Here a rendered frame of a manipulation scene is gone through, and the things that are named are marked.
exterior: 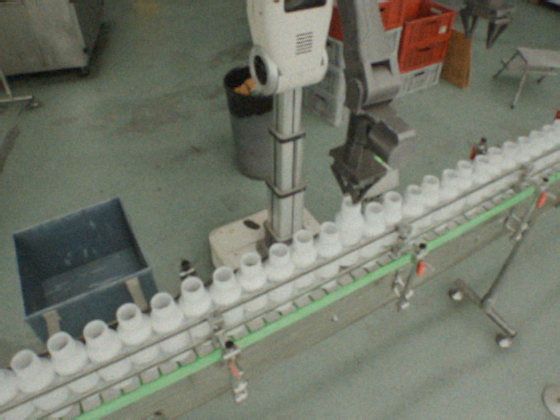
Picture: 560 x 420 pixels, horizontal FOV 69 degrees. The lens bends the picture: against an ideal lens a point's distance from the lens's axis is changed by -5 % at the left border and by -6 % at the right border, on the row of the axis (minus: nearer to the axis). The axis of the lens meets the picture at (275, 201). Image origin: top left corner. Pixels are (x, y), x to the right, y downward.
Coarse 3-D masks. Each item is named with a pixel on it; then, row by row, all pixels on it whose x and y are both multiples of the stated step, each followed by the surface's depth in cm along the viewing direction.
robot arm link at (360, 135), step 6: (354, 114) 70; (354, 120) 70; (360, 120) 70; (366, 120) 69; (348, 126) 73; (354, 126) 71; (360, 126) 70; (366, 126) 70; (372, 126) 68; (348, 132) 73; (354, 132) 72; (360, 132) 71; (366, 132) 71; (354, 138) 72; (360, 138) 72; (366, 138) 72; (366, 144) 73
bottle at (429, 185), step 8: (424, 176) 97; (432, 176) 97; (424, 184) 96; (432, 184) 98; (424, 192) 97; (432, 192) 96; (424, 200) 97; (432, 200) 97; (424, 208) 98; (432, 208) 98; (432, 216) 100; (424, 224) 101; (416, 232) 103
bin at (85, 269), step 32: (64, 224) 120; (96, 224) 125; (128, 224) 123; (32, 256) 120; (64, 256) 126; (96, 256) 133; (128, 256) 135; (32, 288) 111; (64, 288) 125; (96, 288) 100; (128, 288) 104; (32, 320) 95; (64, 320) 100; (96, 320) 105
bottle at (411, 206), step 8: (408, 192) 93; (416, 192) 95; (408, 200) 93; (416, 200) 93; (400, 208) 95; (408, 208) 94; (416, 208) 94; (408, 216) 95; (416, 216) 94; (416, 224) 97
